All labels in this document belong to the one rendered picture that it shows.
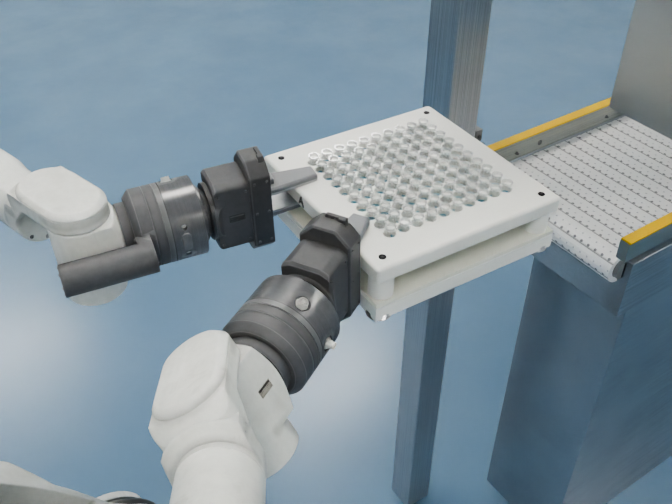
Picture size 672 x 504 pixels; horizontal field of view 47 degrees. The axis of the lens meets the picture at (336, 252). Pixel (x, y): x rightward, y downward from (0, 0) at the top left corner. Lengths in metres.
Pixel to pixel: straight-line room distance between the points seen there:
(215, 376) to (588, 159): 0.87
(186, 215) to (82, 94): 2.72
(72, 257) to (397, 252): 0.33
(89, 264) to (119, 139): 2.35
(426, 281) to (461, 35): 0.40
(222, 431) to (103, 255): 0.30
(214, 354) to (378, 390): 1.46
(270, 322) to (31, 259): 1.99
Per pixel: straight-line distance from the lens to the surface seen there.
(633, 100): 0.98
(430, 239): 0.79
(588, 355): 1.42
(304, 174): 0.87
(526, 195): 0.88
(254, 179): 0.82
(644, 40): 0.95
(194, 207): 0.81
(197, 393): 0.57
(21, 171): 0.93
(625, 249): 1.09
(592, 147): 1.34
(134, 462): 1.96
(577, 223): 1.16
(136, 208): 0.81
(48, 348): 2.28
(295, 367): 0.66
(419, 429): 1.62
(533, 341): 1.51
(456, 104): 1.13
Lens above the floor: 1.55
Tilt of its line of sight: 39 degrees down
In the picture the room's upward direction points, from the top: straight up
